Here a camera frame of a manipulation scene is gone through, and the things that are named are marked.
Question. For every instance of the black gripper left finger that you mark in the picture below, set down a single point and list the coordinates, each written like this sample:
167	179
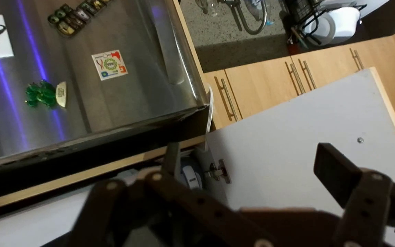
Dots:
170	205

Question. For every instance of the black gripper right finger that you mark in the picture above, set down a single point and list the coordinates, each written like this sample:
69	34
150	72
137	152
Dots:
370	205

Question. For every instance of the metal cabinet door hinge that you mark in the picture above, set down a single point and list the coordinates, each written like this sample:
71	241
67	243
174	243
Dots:
218	171

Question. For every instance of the wooden cabinet door grey inside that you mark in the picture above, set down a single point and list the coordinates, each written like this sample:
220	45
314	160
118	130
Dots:
298	137

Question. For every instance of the stainless steel fridge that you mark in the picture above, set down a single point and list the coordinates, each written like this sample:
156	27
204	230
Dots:
129	100

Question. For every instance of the white square colourful magnet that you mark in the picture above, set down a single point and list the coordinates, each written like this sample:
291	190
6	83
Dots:
110	64

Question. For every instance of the wooden lower kitchen cabinets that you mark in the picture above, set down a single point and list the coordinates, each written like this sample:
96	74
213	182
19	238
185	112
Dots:
261	82

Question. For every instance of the green fridge magnet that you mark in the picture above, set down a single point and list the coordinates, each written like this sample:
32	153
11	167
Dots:
41	94

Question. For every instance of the grey kitchen countertop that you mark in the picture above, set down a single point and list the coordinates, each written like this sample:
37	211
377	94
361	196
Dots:
215	27

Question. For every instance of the white rice cooker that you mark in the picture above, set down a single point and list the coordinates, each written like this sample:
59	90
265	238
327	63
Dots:
339	22

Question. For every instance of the row of dark tile magnets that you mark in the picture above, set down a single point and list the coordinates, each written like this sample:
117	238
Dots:
76	15

